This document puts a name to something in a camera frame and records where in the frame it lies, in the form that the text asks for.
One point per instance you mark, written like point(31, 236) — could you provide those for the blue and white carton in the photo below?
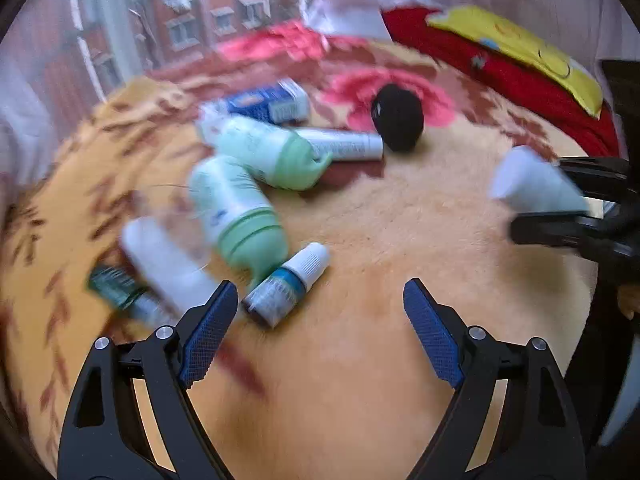
point(265, 102)

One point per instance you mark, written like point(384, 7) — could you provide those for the yellow cushion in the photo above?
point(530, 45)

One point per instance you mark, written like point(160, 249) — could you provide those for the white spray can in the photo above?
point(345, 144)

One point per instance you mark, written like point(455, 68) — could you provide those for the white squeeze tube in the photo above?
point(537, 182)

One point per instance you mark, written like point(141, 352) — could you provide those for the green capped white bottle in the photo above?
point(235, 210)
point(265, 152)

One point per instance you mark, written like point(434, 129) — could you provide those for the red pillow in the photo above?
point(505, 75)

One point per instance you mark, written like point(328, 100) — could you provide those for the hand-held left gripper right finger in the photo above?
point(429, 330)

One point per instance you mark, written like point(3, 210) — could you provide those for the yellow printed plush blanket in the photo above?
point(400, 240)

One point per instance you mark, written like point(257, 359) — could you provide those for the plain white bottle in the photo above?
point(165, 265)

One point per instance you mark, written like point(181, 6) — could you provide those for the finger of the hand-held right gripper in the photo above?
point(550, 232)
point(595, 170)

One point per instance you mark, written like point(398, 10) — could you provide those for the black round object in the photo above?
point(398, 117)

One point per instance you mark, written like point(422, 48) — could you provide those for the window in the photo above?
point(200, 5)

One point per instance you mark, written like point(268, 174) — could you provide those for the white capped dropper bottle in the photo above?
point(287, 285)

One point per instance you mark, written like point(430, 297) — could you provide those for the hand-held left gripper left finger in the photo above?
point(212, 325)

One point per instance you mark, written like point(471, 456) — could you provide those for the dark green tube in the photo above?
point(117, 287)

